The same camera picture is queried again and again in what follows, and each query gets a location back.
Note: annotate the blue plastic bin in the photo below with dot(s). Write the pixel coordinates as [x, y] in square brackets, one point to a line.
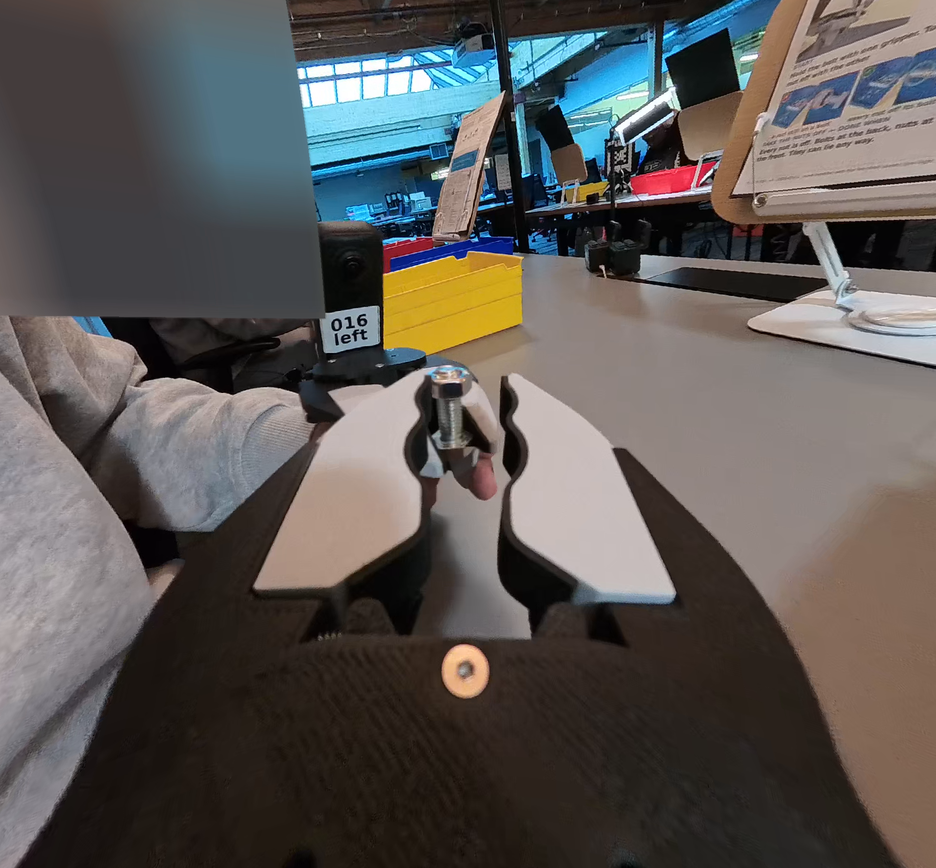
[468, 248]

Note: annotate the black desk pad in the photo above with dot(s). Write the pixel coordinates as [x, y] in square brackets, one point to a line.
[731, 283]

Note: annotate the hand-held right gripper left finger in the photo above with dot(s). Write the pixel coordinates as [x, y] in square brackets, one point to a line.
[351, 502]

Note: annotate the small black board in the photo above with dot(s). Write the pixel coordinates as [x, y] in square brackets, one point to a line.
[556, 128]

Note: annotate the black white marker tag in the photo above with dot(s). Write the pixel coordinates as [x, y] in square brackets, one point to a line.
[617, 157]

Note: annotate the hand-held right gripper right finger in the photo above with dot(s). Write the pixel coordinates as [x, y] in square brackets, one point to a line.
[585, 509]

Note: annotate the grey desk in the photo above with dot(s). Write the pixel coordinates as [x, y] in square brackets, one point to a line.
[658, 385]

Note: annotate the black support pole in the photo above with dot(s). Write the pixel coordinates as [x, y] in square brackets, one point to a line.
[504, 78]

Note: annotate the steel bolt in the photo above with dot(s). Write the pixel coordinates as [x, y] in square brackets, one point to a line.
[452, 418]

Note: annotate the white document stand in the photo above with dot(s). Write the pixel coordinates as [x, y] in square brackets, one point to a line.
[804, 319]

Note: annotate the white light bar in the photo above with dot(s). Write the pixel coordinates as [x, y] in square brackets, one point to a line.
[643, 114]

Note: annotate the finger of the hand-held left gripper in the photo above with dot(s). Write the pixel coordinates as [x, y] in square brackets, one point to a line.
[487, 406]
[433, 462]

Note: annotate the large black board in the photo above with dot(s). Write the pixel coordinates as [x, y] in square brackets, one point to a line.
[702, 71]

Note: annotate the red plastic bin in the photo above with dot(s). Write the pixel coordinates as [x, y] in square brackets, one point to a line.
[669, 182]
[402, 250]

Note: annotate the person's left hand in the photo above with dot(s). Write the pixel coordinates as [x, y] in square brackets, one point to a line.
[479, 480]

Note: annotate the tall cardboard document board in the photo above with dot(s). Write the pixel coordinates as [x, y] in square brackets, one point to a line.
[468, 173]

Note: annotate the small cardboard board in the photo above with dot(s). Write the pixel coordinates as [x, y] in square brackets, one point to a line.
[570, 164]

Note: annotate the printed instruction sheet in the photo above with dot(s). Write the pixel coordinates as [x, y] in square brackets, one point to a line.
[863, 41]

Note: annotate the wide cardboard board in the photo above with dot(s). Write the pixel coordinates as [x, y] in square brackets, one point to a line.
[713, 125]

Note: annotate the person's left forearm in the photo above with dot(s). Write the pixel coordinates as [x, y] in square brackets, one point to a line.
[205, 444]

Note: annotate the yellow plastic bin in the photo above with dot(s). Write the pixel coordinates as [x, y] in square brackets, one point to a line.
[453, 312]
[585, 191]

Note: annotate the wooden background table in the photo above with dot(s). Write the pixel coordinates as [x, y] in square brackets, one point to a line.
[621, 201]

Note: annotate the ceiling projector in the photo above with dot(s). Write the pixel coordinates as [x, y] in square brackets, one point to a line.
[474, 49]

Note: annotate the black office chair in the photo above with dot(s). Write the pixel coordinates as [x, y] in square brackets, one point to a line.
[234, 349]

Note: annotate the person's grey sweatshirt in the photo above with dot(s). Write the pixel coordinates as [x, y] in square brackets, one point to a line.
[51, 590]

